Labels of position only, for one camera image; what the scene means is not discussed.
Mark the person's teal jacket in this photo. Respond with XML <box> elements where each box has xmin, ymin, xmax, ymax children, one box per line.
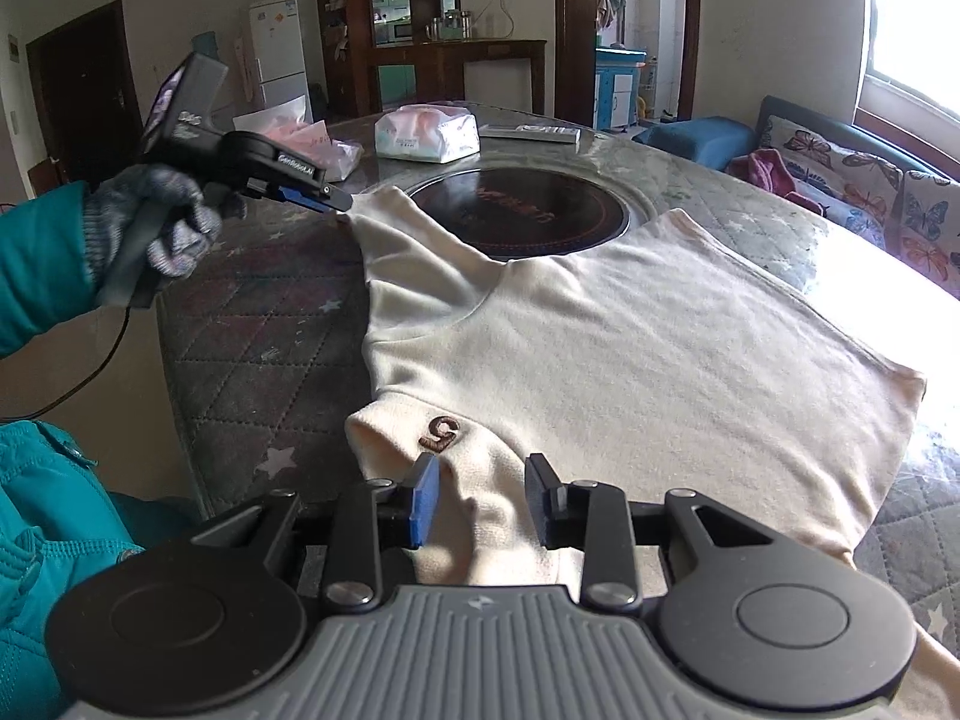
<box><xmin>0</xmin><ymin>420</ymin><xmax>188</xmax><ymax>720</ymax></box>

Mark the butterfly print pillow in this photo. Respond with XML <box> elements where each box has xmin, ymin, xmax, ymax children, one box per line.
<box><xmin>896</xmin><ymin>169</ymin><xmax>960</xmax><ymax>301</ymax></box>
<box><xmin>765</xmin><ymin>114</ymin><xmax>905</xmax><ymax>203</ymax></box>

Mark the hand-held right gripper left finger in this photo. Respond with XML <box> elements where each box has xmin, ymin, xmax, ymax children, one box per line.
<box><xmin>191</xmin><ymin>457</ymin><xmax>443</xmax><ymax>612</ymax></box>

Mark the white tissue pack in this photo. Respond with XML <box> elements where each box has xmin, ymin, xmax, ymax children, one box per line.
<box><xmin>373</xmin><ymin>106</ymin><xmax>481</xmax><ymax>164</ymax></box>

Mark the person's left forearm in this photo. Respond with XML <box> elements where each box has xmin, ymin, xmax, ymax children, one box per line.
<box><xmin>0</xmin><ymin>180</ymin><xmax>102</xmax><ymax>357</ymax></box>

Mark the pink cloth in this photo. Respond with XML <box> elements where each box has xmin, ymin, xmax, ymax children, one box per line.
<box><xmin>739</xmin><ymin>148</ymin><xmax>826</xmax><ymax>217</ymax></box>

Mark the white remote control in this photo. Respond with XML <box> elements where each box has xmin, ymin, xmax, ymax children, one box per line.
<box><xmin>478</xmin><ymin>122</ymin><xmax>582</xmax><ymax>147</ymax></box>

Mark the clear plastic bag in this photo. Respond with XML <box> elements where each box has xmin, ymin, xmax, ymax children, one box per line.
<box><xmin>232</xmin><ymin>96</ymin><xmax>365</xmax><ymax>181</ymax></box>

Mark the round black induction cooktop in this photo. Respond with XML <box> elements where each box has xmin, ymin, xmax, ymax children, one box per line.
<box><xmin>409</xmin><ymin>169</ymin><xmax>631</xmax><ymax>263</ymax></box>

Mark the blue corner sofa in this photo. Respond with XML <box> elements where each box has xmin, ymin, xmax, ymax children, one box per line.
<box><xmin>634</xmin><ymin>94</ymin><xmax>960</xmax><ymax>301</ymax></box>

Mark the white refrigerator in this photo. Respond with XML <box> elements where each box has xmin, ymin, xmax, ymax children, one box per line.
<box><xmin>247</xmin><ymin>0</ymin><xmax>310</xmax><ymax>112</ymax></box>

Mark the cream sweatshirt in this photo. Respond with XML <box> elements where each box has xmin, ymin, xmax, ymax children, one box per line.
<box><xmin>341</xmin><ymin>184</ymin><xmax>960</xmax><ymax>720</ymax></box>

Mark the brown door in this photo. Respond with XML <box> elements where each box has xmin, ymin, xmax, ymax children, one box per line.
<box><xmin>26</xmin><ymin>0</ymin><xmax>143</xmax><ymax>192</ymax></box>

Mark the dark wooden door frame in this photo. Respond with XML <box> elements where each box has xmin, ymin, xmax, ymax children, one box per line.
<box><xmin>555</xmin><ymin>0</ymin><xmax>702</xmax><ymax>128</ymax></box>

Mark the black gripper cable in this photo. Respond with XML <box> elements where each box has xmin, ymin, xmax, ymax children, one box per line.
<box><xmin>0</xmin><ymin>300</ymin><xmax>132</xmax><ymax>425</ymax></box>

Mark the light blue cabinet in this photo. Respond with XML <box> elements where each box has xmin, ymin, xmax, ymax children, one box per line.
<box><xmin>595</xmin><ymin>47</ymin><xmax>650</xmax><ymax>130</ymax></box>

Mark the dark wooden shelf cabinet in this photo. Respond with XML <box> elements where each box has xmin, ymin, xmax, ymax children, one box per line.
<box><xmin>311</xmin><ymin>0</ymin><xmax>548</xmax><ymax>117</ymax></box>

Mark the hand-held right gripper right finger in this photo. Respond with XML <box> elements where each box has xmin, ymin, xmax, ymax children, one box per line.
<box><xmin>525</xmin><ymin>454</ymin><xmax>781</xmax><ymax>612</ymax></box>

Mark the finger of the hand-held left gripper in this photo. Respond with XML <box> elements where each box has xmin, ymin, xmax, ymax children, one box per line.
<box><xmin>246</xmin><ymin>175</ymin><xmax>332</xmax><ymax>196</ymax></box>
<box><xmin>274</xmin><ymin>190</ymin><xmax>353</xmax><ymax>212</ymax></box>

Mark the person's left hand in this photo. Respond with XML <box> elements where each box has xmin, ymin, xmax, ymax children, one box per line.
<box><xmin>82</xmin><ymin>165</ymin><xmax>226</xmax><ymax>286</ymax></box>

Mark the window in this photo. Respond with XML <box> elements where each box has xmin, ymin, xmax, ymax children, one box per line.
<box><xmin>862</xmin><ymin>0</ymin><xmax>960</xmax><ymax>121</ymax></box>

